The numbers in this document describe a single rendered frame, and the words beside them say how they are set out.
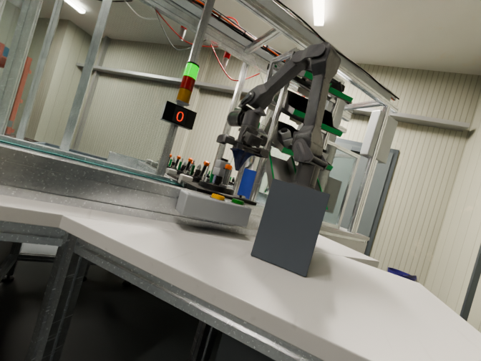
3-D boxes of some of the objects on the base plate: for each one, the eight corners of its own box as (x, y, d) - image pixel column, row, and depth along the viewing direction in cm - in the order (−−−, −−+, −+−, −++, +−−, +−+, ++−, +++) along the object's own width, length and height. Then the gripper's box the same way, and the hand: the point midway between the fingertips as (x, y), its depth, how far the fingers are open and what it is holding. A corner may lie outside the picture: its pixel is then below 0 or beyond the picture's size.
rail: (268, 238, 88) (276, 209, 88) (-118, 175, 44) (-100, 117, 44) (260, 233, 93) (268, 205, 93) (-95, 172, 49) (-80, 119, 49)
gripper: (265, 136, 92) (253, 176, 92) (222, 117, 83) (209, 162, 83) (275, 136, 87) (263, 178, 87) (230, 116, 77) (216, 163, 77)
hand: (239, 160), depth 85 cm, fingers closed
